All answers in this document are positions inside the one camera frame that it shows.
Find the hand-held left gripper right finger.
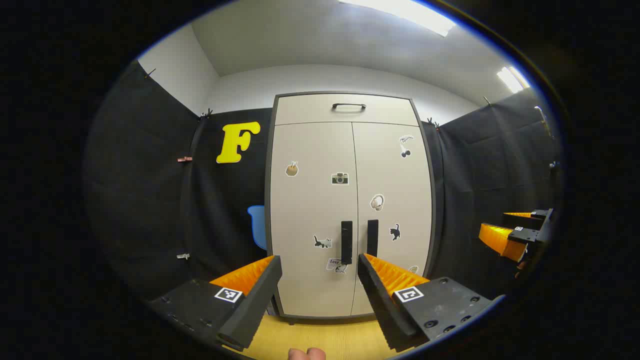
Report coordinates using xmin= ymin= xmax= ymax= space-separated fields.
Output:
xmin=357 ymin=253 xmax=501 ymax=353

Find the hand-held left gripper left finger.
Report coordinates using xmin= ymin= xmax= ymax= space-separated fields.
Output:
xmin=147 ymin=255 xmax=283 ymax=352

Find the beige cabinet door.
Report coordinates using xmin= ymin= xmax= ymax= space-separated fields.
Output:
xmin=351 ymin=122 xmax=433 ymax=317
xmin=270 ymin=122 xmax=358 ymax=318

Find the beige double-door shoe cabinet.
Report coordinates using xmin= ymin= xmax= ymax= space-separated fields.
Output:
xmin=264 ymin=91 xmax=437 ymax=321

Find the small ceiling light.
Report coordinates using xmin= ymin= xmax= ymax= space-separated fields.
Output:
xmin=496 ymin=66 xmax=531 ymax=94

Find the black backdrop cloth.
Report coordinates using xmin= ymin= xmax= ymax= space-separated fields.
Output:
xmin=85 ymin=60 xmax=563 ymax=306

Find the long ceiling light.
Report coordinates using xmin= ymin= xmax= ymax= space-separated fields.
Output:
xmin=340 ymin=0 xmax=456 ymax=37

